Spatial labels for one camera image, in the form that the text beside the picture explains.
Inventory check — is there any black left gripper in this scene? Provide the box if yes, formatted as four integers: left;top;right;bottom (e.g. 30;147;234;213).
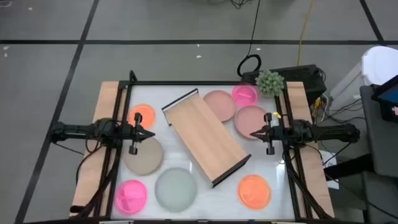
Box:
119;112;156;156

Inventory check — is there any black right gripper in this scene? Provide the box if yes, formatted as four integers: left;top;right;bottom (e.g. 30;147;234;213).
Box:
249;112;285;156

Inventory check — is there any small pink translucent plate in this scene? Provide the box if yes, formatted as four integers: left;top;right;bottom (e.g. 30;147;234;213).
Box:
231;84;260;108

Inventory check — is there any large orange translucent plate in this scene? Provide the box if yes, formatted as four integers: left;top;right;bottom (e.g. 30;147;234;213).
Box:
237;174;272;211

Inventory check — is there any large grey-green plate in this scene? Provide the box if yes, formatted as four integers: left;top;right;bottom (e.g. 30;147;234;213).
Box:
154;167;198;213

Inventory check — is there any large pink divided plate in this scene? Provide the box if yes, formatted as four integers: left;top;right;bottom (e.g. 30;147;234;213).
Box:
114;179;149;216

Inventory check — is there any small orange translucent plate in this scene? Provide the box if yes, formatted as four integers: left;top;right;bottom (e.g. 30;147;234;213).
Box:
128;103;156;130

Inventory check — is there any large beige plate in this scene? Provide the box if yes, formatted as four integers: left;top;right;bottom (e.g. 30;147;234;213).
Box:
123;136;164;177

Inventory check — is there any green potted plant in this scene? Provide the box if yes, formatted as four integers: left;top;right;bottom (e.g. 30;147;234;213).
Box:
254;70;285;98

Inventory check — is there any black computer box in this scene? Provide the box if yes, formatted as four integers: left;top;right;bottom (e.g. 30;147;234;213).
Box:
241;64;327;105

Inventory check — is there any white paper sheet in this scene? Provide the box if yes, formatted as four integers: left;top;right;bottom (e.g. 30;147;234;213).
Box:
320;151;340;189

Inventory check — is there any grey cabinet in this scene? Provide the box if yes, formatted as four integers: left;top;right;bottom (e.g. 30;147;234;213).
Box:
359;85;398;178

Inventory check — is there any black device with blue screen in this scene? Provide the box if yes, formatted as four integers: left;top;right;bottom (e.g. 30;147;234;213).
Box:
371;74;398;123

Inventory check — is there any white plastic bin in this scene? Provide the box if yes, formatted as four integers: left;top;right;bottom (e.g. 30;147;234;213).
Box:
329;45;398;110

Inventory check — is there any wooden shelf with black frame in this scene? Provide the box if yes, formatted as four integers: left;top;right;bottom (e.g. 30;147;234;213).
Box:
161;88;252;189

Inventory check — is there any black metal table frame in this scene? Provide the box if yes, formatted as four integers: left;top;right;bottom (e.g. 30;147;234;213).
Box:
70;70;335;224

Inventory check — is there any black looped floor cable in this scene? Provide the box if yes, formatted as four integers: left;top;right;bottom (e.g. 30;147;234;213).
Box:
236;0;262;78

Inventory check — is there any yellow floor cable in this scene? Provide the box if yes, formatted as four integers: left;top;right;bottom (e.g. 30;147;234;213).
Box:
297;0;313;67

